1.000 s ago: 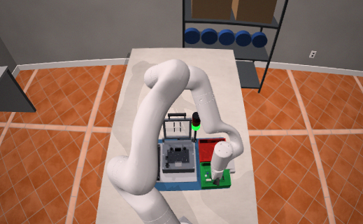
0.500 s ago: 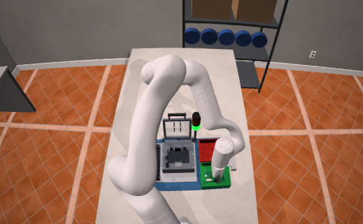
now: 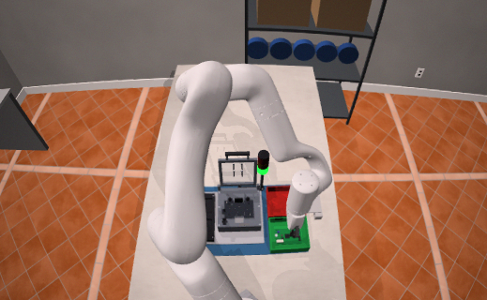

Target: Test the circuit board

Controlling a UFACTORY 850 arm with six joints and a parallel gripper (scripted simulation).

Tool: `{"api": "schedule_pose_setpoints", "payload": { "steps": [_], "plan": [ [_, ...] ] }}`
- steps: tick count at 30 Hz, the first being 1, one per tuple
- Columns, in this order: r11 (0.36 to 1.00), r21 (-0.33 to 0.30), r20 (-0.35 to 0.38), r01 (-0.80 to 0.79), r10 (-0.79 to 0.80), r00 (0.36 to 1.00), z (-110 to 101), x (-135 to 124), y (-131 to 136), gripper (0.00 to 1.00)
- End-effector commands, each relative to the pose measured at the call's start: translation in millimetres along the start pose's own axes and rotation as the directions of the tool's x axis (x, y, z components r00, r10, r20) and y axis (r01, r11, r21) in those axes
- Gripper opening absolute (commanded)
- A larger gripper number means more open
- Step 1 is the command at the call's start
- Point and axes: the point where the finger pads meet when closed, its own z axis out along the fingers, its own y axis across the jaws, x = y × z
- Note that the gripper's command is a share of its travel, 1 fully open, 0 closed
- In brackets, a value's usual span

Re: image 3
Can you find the green circuit board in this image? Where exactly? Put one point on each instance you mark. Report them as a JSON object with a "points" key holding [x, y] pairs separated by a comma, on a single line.
{"points": [[282, 237]]}

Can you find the red bin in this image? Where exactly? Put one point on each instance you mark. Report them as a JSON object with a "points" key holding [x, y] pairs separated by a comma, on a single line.
{"points": [[277, 201]]}

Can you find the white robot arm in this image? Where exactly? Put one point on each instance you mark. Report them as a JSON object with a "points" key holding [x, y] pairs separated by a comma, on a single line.
{"points": [[181, 234]]}

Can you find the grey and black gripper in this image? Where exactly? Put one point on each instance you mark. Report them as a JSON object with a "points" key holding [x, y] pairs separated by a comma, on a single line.
{"points": [[294, 222]]}

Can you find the green open bin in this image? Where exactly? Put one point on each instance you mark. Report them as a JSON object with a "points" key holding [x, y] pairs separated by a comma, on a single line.
{"points": [[281, 223]]}

